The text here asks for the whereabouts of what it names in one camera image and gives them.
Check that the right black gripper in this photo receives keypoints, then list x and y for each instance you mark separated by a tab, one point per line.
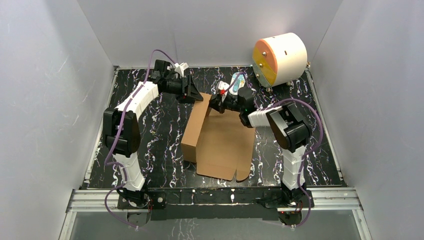
215	103

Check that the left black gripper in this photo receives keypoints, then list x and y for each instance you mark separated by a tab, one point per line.
185	88

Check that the brown cardboard box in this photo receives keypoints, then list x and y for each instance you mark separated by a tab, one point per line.
218	144

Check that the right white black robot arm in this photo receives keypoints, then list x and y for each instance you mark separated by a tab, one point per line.
289	129

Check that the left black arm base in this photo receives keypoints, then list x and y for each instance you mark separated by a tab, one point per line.
142	203

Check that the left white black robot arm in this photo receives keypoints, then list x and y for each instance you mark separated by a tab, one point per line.
121	130

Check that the light blue packaged tool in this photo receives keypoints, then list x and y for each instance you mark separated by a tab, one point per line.
238	81

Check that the white cylindrical drum orange face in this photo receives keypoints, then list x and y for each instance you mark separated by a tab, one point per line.
279	59

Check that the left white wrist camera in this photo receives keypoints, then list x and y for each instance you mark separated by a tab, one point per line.
180	68

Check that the aluminium frame rail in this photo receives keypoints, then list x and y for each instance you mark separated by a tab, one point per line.
213	203

